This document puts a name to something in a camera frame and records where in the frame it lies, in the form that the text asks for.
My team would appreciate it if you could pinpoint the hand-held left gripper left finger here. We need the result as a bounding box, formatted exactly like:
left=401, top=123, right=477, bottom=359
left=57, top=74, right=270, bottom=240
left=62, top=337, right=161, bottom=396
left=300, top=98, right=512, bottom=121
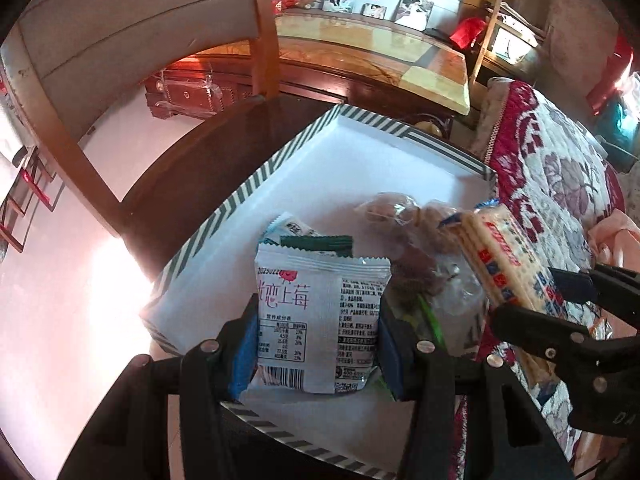
left=57, top=297, right=261, bottom=480

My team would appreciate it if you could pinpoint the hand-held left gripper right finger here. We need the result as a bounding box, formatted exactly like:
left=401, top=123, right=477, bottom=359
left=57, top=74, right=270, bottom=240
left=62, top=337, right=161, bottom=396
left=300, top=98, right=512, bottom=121
left=377, top=305, right=576, bottom=480

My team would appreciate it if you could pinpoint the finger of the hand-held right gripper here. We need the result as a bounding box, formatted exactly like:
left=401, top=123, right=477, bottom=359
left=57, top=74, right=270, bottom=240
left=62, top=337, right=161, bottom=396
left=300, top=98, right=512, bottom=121
left=547, top=262, right=640, bottom=323
left=487, top=302, right=608, bottom=397

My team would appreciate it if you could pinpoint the bright green snack packet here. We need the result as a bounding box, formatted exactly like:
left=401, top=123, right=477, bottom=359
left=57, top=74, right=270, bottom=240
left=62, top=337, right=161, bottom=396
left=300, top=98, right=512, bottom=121
left=400, top=292, right=449, bottom=356

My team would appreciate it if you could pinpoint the zip bag of brown nuts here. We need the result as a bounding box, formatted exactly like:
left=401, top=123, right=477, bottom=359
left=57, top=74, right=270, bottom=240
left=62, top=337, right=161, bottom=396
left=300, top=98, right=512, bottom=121
left=387, top=240, right=488, bottom=321

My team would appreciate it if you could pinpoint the blue-ended cracker pack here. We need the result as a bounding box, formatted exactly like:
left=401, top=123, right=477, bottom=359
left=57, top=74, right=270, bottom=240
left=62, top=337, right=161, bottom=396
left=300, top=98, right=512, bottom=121
left=440, top=200, right=567, bottom=322

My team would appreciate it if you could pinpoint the dark green cracker packet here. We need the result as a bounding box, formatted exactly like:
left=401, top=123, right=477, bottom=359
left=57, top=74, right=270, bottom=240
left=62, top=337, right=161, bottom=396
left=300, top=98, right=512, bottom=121
left=280, top=235, right=354, bottom=261

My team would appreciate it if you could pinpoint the white teal snack packet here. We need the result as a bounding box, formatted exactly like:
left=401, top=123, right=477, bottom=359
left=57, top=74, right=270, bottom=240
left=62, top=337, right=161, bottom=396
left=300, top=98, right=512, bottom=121
left=262, top=211, right=326, bottom=243

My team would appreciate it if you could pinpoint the clear bag of peanuts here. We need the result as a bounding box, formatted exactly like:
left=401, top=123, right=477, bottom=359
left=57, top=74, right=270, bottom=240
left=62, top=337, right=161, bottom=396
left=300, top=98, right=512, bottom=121
left=354, top=191, right=451, bottom=241

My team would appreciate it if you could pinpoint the green white striped box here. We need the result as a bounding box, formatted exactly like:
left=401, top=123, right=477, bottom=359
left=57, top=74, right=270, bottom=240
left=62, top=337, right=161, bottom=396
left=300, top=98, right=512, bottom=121
left=139, top=104, right=498, bottom=479

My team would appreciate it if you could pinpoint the floral fleece blanket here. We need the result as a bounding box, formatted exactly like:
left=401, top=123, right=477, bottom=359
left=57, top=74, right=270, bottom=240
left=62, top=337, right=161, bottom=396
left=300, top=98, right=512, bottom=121
left=450, top=77, right=632, bottom=480

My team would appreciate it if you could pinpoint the teal cloth bag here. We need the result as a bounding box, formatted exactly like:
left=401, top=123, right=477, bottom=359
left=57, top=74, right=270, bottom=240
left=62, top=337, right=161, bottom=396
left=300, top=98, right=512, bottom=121
left=595, top=95, right=640, bottom=171

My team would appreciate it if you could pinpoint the dark red storage chest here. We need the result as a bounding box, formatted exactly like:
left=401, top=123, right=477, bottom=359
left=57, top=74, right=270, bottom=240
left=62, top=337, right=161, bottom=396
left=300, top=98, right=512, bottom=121
left=144, top=57, right=252, bottom=122

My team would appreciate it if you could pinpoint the yellow flat box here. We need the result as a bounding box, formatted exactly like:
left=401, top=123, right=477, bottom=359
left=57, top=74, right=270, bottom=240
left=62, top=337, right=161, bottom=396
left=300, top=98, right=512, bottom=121
left=402, top=47, right=471, bottom=114

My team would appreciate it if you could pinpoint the red metal rack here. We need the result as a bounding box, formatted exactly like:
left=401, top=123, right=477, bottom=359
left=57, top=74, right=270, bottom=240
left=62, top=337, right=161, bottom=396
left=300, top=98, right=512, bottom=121
left=0, top=149, right=63, bottom=257

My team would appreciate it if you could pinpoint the red bag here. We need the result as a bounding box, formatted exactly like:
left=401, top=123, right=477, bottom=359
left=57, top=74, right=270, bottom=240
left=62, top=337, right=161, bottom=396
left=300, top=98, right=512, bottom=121
left=450, top=17, right=489, bottom=52

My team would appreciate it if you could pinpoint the glass-topped wooden table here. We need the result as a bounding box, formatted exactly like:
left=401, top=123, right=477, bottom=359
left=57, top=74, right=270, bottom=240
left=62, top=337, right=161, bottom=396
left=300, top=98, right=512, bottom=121
left=200, top=7, right=474, bottom=117

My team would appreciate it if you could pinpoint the wooden chair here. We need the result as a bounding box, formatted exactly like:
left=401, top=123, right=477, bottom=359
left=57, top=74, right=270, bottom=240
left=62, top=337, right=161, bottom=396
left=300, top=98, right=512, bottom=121
left=0, top=0, right=353, bottom=283

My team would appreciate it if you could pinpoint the wooden frame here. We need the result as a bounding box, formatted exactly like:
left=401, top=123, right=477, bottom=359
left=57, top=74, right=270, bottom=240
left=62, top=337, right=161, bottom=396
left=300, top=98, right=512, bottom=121
left=469, top=0, right=542, bottom=88

